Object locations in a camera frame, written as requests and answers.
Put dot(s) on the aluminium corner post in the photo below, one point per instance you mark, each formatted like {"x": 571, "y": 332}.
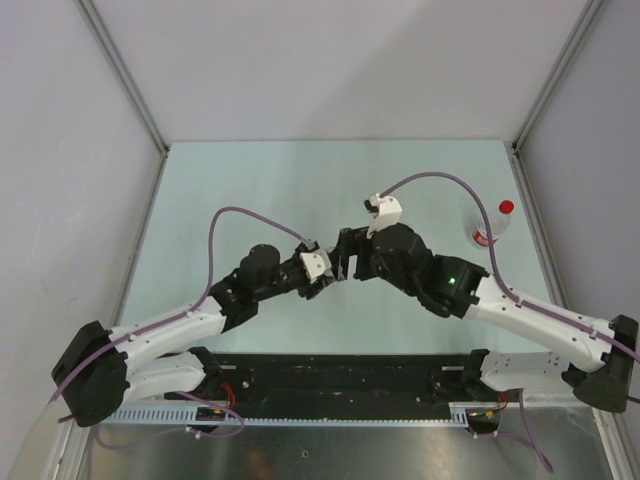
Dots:
{"x": 575, "y": 42}
{"x": 106, "y": 44}

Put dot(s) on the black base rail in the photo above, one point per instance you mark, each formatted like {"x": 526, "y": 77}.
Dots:
{"x": 282, "y": 383}

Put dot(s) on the red bottle cap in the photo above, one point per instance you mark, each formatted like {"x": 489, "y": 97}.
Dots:
{"x": 506, "y": 207}

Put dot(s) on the right aluminium corner post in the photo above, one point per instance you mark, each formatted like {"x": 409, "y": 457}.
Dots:
{"x": 575, "y": 42}

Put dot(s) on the clear bottle red label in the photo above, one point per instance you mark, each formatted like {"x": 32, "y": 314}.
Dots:
{"x": 498, "y": 224}

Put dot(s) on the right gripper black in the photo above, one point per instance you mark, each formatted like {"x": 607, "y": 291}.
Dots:
{"x": 353, "y": 242}

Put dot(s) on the left aluminium corner post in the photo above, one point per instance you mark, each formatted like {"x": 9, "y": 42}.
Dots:
{"x": 106, "y": 44}

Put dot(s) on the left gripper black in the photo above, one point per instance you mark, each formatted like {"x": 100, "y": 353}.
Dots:
{"x": 311, "y": 290}

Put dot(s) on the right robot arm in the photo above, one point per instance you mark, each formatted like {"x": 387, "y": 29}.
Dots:
{"x": 588, "y": 357}

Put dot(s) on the slotted cable duct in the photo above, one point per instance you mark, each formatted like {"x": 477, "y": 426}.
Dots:
{"x": 448, "y": 414}

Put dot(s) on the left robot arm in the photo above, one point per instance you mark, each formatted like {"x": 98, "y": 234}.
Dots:
{"x": 103, "y": 368}

